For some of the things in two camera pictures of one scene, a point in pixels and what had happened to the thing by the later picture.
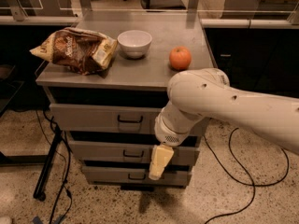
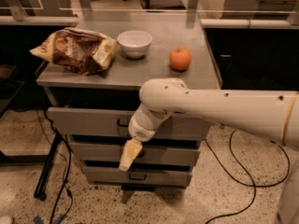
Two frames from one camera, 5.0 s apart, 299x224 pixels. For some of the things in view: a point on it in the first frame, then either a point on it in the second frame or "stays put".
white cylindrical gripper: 167,134 to 140,131
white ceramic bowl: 134,44 stays put
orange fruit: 179,58 stays put
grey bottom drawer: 135,175 stays put
